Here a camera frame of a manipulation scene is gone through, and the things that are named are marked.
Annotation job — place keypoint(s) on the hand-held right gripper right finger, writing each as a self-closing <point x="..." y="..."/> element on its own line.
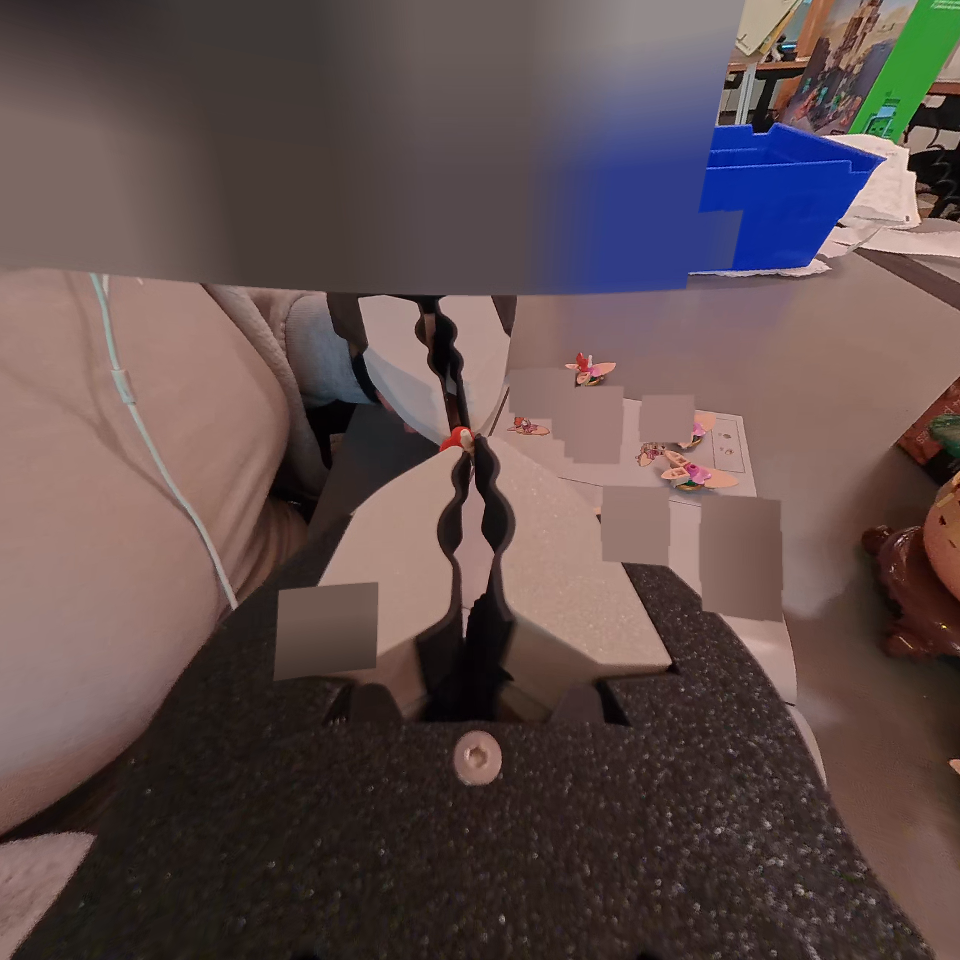
<point x="562" y="592"/>

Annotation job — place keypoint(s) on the person's beige hoodie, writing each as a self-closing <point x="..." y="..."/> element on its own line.
<point x="112" y="525"/>

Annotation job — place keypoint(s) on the red toy flower piece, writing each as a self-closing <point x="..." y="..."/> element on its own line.
<point x="455" y="437"/>

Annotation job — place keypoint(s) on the beige toy flower red core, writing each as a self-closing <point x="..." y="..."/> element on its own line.
<point x="589" y="371"/>

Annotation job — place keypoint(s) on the grey desk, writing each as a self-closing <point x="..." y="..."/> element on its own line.
<point x="825" y="360"/>

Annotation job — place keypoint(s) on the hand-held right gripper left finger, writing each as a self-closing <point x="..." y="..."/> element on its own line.
<point x="390" y="540"/>

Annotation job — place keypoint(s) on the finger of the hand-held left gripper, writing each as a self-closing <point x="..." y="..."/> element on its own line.
<point x="397" y="360"/>
<point x="484" y="352"/>

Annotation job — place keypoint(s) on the brown black toy set box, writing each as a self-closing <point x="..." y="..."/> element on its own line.
<point x="937" y="435"/>

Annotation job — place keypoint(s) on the green printed toy box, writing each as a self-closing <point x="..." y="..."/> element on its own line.
<point x="847" y="67"/>

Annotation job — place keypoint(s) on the white instruction booklet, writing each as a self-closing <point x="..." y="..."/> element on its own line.
<point x="685" y="540"/>

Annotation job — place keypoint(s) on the person's light trouser leg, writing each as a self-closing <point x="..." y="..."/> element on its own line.
<point x="37" y="885"/>

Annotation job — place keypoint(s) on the wooden table white legs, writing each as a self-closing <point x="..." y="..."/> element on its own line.
<point x="750" y="67"/>

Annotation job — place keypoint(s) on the toy orchid plant in pot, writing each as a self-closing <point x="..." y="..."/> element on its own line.
<point x="915" y="585"/>

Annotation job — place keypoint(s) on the blue plastic bin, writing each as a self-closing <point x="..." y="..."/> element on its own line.
<point x="780" y="187"/>

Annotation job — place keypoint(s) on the white paper towels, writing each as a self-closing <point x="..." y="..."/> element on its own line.
<point x="885" y="202"/>

